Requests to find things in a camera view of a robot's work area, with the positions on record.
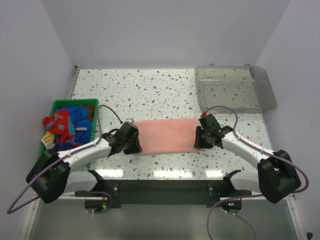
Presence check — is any red patterned towel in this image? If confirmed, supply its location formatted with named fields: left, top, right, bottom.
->
left=42, top=109, right=76, bottom=137

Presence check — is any aluminium frame rail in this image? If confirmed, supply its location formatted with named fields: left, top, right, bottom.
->
left=31, top=65, right=297, bottom=201

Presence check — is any brown towel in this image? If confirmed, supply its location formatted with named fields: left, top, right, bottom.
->
left=83, top=104, right=95, bottom=121

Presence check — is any yellow striped towel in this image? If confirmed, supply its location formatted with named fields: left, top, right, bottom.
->
left=41, top=131, right=55, bottom=150

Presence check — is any pink towel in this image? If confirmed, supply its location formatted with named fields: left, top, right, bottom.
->
left=134, top=118, right=199, bottom=155

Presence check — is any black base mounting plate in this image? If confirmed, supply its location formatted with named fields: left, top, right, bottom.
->
left=75, top=179, right=250, bottom=211

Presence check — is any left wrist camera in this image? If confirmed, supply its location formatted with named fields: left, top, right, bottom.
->
left=125, top=118, right=135, bottom=124

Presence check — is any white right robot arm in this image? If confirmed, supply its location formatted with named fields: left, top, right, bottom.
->
left=194, top=112, right=302, bottom=204

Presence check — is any blue towel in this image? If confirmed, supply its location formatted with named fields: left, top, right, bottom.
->
left=56, top=105, right=92, bottom=146

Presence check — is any clear plastic container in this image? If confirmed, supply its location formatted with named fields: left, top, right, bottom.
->
left=194, top=64, right=277, bottom=114

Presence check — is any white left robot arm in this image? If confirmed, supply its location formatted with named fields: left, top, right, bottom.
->
left=26, top=121, right=142, bottom=204

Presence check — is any green plastic bin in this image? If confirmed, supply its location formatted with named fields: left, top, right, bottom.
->
left=38, top=98, right=99, bottom=156

